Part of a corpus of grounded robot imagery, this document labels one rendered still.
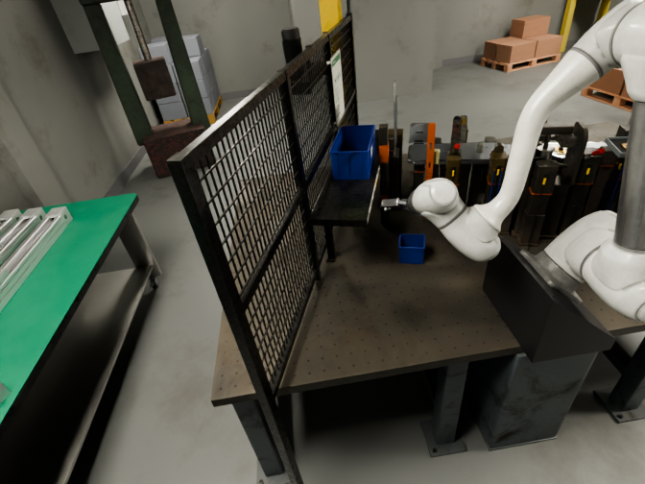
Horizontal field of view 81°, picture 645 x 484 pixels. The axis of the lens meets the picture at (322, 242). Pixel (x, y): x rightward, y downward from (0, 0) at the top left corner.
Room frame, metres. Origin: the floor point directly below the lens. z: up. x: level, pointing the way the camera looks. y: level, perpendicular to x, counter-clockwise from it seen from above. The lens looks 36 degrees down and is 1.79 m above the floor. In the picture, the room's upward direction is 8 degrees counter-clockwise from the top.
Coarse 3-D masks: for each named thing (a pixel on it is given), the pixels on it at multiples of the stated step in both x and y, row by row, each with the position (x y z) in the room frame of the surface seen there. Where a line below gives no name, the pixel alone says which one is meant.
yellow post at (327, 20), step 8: (320, 0) 2.27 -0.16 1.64; (328, 0) 2.26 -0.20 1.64; (336, 0) 2.25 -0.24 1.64; (320, 8) 2.27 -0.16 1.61; (328, 8) 2.26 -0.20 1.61; (336, 8) 2.25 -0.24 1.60; (328, 16) 2.26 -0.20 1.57; (336, 16) 2.25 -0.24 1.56; (328, 24) 2.26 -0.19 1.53; (344, 120) 2.25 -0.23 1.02
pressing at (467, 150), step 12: (420, 144) 1.80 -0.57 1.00; (444, 144) 1.76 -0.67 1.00; (468, 144) 1.72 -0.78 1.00; (492, 144) 1.68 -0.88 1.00; (504, 144) 1.66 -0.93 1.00; (552, 144) 1.59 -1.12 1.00; (588, 144) 1.54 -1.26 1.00; (600, 144) 1.52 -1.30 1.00; (408, 156) 1.69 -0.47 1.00; (420, 156) 1.67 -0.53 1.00; (444, 156) 1.63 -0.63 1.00; (468, 156) 1.59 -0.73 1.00; (480, 156) 1.58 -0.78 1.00; (552, 156) 1.48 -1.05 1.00; (564, 156) 1.46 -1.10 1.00
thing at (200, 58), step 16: (160, 48) 5.94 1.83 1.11; (192, 48) 6.33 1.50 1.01; (192, 64) 5.95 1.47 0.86; (208, 64) 6.77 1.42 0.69; (176, 80) 5.96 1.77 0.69; (208, 80) 6.42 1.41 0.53; (176, 96) 5.94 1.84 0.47; (208, 96) 6.03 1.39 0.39; (160, 112) 5.94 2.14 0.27; (176, 112) 5.94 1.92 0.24; (208, 112) 5.96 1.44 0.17
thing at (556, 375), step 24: (480, 360) 0.94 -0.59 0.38; (504, 360) 0.80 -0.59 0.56; (528, 360) 0.75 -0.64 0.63; (552, 360) 0.75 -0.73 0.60; (576, 360) 0.75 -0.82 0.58; (480, 384) 0.91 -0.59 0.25; (504, 384) 0.77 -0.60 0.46; (528, 384) 0.75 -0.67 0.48; (552, 384) 0.75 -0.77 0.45; (576, 384) 0.75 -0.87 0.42; (480, 408) 0.87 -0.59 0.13; (504, 408) 0.74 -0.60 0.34; (528, 408) 0.75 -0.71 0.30; (552, 408) 0.75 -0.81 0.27; (504, 432) 0.75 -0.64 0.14; (528, 432) 0.75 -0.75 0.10; (552, 432) 0.75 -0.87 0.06
